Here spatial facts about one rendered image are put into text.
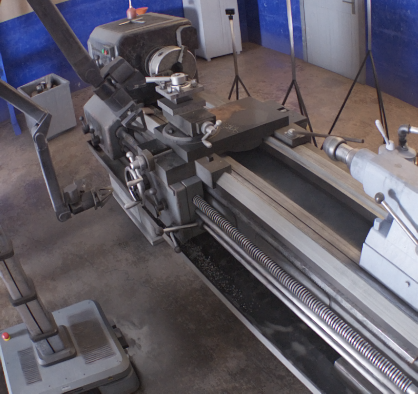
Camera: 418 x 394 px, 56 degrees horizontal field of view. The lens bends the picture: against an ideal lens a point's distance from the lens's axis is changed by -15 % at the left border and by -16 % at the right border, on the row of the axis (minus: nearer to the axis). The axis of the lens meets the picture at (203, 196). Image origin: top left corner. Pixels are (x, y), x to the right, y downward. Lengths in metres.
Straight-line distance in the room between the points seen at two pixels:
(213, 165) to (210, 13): 4.30
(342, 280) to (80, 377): 1.20
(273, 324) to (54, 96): 3.37
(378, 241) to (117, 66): 0.93
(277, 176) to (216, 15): 4.25
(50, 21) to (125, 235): 2.10
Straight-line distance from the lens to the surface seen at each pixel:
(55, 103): 4.54
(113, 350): 2.03
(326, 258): 1.47
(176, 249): 1.97
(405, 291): 1.36
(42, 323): 1.91
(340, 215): 1.85
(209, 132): 1.86
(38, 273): 2.96
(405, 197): 1.30
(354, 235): 1.76
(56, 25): 1.18
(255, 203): 1.71
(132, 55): 2.54
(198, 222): 2.01
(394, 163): 1.39
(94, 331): 2.12
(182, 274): 2.66
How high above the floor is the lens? 1.85
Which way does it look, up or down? 35 degrees down
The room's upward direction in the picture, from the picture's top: 7 degrees counter-clockwise
